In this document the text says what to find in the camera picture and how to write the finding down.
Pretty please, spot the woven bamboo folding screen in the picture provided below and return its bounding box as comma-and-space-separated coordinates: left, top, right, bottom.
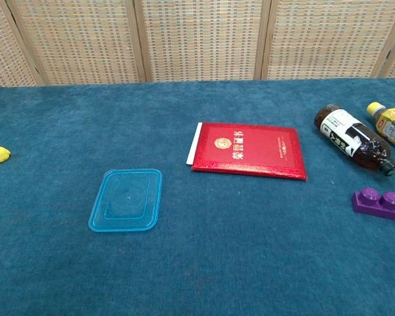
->
0, 0, 395, 89

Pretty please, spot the yellow cap tea bottle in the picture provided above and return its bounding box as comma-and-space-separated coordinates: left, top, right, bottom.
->
366, 101, 395, 155

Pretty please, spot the purple two-stud toy brick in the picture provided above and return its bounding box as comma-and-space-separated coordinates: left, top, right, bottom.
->
352, 187, 395, 221

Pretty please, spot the blue table cloth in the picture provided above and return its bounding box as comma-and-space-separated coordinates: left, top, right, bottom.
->
0, 77, 395, 316

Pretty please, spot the dark tea bottle black cap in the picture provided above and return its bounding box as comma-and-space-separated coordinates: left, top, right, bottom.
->
313, 103, 395, 177

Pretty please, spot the clear blue plastic lid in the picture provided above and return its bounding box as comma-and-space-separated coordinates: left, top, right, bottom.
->
88, 168, 163, 233

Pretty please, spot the red certificate book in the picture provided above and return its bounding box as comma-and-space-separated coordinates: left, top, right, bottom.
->
191, 122, 308, 182

